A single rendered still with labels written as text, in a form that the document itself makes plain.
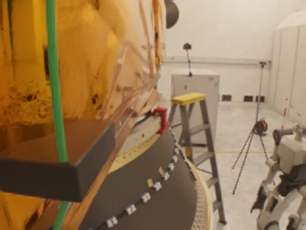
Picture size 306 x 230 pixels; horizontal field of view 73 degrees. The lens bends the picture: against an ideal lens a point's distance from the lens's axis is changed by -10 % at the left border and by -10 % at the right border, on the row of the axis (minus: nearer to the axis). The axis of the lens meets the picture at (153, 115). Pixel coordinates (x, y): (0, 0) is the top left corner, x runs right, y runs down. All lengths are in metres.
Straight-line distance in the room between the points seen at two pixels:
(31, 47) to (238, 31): 8.58
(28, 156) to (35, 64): 0.07
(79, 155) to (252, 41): 8.75
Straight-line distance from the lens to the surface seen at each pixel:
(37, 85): 0.20
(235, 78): 8.74
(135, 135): 0.76
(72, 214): 0.33
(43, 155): 0.17
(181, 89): 4.42
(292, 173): 1.89
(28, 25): 0.20
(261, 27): 8.99
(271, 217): 2.10
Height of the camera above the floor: 1.99
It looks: 16 degrees down
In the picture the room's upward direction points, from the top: straight up
